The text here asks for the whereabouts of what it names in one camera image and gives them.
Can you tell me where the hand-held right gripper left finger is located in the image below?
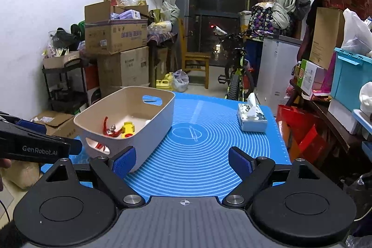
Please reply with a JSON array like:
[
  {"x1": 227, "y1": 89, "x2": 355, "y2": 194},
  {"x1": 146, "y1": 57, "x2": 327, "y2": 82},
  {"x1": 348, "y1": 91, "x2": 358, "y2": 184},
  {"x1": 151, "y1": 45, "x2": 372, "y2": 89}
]
[{"x1": 38, "y1": 146, "x2": 146, "y2": 209}]

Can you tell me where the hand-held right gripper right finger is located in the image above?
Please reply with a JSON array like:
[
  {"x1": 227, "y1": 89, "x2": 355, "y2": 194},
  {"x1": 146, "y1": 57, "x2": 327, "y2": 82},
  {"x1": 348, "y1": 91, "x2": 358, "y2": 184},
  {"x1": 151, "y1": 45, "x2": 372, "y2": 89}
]
[{"x1": 222, "y1": 146, "x2": 330, "y2": 209}]

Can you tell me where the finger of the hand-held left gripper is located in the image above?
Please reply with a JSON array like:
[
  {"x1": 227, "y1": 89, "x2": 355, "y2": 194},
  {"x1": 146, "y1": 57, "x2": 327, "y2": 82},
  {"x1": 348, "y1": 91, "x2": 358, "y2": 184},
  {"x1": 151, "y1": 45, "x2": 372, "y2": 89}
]
[
  {"x1": 16, "y1": 119, "x2": 47, "y2": 135},
  {"x1": 68, "y1": 138, "x2": 83, "y2": 155}
]

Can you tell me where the yellow toy tool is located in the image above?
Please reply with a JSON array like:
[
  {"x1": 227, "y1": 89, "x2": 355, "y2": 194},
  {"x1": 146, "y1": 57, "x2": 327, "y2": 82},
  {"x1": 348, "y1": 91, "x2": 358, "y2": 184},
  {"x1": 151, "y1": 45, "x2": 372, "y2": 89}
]
[{"x1": 121, "y1": 122, "x2": 136, "y2": 139}]

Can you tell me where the red toy figure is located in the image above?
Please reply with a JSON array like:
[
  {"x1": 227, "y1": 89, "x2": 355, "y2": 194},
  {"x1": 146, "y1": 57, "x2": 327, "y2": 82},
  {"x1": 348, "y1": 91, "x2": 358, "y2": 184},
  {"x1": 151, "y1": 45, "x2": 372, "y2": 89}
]
[{"x1": 95, "y1": 117, "x2": 123, "y2": 151}]

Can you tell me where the pink plastic basket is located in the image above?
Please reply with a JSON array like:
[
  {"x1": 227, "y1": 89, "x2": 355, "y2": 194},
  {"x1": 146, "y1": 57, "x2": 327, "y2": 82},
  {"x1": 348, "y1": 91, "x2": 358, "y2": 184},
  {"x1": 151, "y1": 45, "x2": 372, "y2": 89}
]
[{"x1": 73, "y1": 86, "x2": 176, "y2": 173}]

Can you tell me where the person's left hand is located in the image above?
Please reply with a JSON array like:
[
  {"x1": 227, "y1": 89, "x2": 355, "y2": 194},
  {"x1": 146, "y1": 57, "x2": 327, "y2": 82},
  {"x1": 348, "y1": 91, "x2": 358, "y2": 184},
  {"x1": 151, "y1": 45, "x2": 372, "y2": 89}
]
[{"x1": 0, "y1": 159, "x2": 12, "y2": 192}]

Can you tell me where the flat open cardboard box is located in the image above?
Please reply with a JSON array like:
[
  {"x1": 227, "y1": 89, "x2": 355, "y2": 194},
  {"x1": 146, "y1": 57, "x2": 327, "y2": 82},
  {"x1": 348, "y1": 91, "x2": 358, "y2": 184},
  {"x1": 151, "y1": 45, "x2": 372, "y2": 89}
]
[{"x1": 30, "y1": 111, "x2": 80, "y2": 139}]

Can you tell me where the white tissue box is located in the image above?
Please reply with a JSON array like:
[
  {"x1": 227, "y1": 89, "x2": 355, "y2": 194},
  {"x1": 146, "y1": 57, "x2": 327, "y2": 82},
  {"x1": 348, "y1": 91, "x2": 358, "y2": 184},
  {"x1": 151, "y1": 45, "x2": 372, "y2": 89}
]
[{"x1": 236, "y1": 93, "x2": 268, "y2": 133}]

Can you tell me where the blue silicone baking mat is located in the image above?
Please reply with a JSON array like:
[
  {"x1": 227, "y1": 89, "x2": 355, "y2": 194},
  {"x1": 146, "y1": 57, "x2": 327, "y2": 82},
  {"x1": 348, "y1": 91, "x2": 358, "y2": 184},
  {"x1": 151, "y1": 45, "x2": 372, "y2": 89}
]
[{"x1": 41, "y1": 92, "x2": 292, "y2": 199}]

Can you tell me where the black shelf cart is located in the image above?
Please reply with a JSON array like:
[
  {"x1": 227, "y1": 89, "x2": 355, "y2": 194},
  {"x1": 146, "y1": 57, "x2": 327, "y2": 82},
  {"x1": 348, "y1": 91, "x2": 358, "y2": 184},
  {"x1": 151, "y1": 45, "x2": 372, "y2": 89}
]
[{"x1": 42, "y1": 59, "x2": 90, "y2": 115}]

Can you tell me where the red paper bag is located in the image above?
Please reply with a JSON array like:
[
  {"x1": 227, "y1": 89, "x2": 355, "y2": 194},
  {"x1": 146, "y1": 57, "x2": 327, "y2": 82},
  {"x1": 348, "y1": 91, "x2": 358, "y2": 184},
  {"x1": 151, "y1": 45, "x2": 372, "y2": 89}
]
[{"x1": 276, "y1": 104, "x2": 327, "y2": 163}]

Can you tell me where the small beige cardboard box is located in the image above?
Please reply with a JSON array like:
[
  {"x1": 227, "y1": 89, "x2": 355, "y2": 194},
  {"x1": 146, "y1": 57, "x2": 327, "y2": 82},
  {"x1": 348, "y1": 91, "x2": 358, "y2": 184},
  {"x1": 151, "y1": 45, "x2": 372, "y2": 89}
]
[{"x1": 43, "y1": 51, "x2": 80, "y2": 69}]

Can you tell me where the black green bicycle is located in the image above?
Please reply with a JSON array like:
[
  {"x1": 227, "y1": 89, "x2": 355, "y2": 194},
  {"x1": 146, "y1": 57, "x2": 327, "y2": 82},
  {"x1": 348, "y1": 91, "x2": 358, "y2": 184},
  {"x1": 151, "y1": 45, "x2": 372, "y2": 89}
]
[{"x1": 209, "y1": 23, "x2": 256, "y2": 102}]

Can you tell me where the yellow oil jug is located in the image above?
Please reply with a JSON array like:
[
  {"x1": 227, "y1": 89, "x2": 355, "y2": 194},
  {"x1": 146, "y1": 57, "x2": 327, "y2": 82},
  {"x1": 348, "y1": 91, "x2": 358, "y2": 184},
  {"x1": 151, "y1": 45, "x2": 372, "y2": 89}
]
[{"x1": 155, "y1": 72, "x2": 175, "y2": 91}]

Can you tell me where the large plain cardboard box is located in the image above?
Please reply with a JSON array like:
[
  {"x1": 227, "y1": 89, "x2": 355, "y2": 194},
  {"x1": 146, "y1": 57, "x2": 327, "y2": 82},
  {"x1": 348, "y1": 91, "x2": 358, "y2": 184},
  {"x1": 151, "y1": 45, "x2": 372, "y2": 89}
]
[{"x1": 97, "y1": 46, "x2": 150, "y2": 89}]

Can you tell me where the white chest freezer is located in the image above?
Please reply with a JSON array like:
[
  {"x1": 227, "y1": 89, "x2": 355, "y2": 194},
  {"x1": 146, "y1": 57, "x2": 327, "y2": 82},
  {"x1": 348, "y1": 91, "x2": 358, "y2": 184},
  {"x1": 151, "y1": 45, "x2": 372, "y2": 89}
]
[{"x1": 256, "y1": 34, "x2": 303, "y2": 116}]

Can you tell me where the dark green bag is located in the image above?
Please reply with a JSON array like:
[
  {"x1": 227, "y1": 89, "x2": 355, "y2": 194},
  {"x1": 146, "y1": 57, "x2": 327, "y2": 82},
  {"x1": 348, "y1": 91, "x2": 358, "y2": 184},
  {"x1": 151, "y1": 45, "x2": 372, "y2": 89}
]
[{"x1": 51, "y1": 23, "x2": 86, "y2": 49}]

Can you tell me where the dark wooden side table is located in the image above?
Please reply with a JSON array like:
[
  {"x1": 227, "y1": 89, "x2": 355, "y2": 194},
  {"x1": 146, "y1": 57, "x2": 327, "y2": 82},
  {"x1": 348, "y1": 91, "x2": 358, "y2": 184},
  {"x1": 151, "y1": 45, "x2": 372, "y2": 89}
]
[{"x1": 289, "y1": 79, "x2": 364, "y2": 155}]

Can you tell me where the translucent plastic bag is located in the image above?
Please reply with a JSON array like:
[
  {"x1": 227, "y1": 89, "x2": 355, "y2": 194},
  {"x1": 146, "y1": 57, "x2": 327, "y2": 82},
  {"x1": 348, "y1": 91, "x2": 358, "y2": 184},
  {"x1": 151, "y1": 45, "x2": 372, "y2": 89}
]
[{"x1": 172, "y1": 69, "x2": 189, "y2": 92}]

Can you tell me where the green white carton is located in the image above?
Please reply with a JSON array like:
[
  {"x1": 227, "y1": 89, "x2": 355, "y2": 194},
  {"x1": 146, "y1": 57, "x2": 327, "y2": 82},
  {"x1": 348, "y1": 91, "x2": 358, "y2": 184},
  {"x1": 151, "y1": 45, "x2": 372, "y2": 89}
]
[{"x1": 300, "y1": 59, "x2": 326, "y2": 96}]

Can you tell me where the wooden chair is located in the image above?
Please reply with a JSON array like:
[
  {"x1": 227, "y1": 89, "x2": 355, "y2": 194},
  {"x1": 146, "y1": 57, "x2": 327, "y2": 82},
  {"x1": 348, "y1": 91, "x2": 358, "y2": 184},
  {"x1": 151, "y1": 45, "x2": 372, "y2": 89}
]
[{"x1": 179, "y1": 18, "x2": 210, "y2": 89}]

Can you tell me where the white foam box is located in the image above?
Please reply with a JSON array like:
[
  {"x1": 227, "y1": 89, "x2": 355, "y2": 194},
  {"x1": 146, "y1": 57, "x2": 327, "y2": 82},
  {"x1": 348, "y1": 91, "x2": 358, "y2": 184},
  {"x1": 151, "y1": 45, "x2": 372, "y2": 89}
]
[{"x1": 328, "y1": 98, "x2": 362, "y2": 135}]

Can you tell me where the open printed cardboard box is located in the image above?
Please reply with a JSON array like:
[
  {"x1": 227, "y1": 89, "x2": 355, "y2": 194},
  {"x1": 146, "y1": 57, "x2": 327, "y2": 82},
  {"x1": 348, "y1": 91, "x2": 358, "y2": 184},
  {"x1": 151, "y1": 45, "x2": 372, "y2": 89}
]
[{"x1": 84, "y1": 1, "x2": 149, "y2": 55}]

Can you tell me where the pink gift box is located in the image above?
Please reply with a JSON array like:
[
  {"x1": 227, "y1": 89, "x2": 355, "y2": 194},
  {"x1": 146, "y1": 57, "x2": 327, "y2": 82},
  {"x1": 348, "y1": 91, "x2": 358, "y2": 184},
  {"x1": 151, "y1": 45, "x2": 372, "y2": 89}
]
[{"x1": 320, "y1": 53, "x2": 336, "y2": 93}]

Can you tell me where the light blue shelf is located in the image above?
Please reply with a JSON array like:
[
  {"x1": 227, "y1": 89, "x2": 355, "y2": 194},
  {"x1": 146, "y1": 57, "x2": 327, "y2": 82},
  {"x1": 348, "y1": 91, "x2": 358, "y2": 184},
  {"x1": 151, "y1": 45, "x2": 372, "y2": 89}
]
[{"x1": 352, "y1": 109, "x2": 372, "y2": 155}]

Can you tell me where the teal plastic storage bin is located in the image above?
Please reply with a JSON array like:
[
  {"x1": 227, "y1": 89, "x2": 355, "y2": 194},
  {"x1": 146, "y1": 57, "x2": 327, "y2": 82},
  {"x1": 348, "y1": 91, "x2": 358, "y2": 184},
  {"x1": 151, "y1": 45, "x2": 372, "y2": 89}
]
[{"x1": 330, "y1": 47, "x2": 372, "y2": 105}]

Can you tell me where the white cloth bundle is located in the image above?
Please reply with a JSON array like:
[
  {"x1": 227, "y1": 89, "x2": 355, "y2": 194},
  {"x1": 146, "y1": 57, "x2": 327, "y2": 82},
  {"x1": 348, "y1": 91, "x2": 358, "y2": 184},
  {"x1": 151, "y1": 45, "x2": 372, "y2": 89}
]
[{"x1": 359, "y1": 82, "x2": 372, "y2": 118}]

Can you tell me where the floral fabric bag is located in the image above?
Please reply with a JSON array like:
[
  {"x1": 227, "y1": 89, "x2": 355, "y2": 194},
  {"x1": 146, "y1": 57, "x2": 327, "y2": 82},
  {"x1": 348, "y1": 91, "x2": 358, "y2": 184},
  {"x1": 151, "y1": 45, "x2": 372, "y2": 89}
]
[{"x1": 250, "y1": 2, "x2": 276, "y2": 39}]

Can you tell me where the brown paper bag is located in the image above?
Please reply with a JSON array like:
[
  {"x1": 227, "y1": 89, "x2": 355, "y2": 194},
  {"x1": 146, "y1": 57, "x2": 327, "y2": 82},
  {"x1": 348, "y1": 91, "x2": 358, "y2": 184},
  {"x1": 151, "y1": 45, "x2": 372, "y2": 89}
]
[{"x1": 309, "y1": 7, "x2": 346, "y2": 70}]

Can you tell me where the grey refrigerator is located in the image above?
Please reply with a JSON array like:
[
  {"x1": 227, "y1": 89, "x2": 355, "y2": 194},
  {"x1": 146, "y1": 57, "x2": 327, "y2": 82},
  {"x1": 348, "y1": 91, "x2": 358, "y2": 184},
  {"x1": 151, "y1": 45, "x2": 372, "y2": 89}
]
[{"x1": 178, "y1": 0, "x2": 191, "y2": 54}]

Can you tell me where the black hanging bag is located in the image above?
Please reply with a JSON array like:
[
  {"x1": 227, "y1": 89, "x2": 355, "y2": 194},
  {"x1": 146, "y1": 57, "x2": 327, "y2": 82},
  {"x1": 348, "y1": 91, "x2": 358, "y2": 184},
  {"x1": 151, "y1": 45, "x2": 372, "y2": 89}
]
[{"x1": 293, "y1": 0, "x2": 311, "y2": 22}]

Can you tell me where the white plastic bag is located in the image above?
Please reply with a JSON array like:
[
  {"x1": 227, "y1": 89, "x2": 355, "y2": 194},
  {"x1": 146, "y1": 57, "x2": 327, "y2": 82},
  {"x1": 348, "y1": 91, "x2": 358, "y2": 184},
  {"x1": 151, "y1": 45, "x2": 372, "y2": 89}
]
[{"x1": 341, "y1": 8, "x2": 372, "y2": 55}]

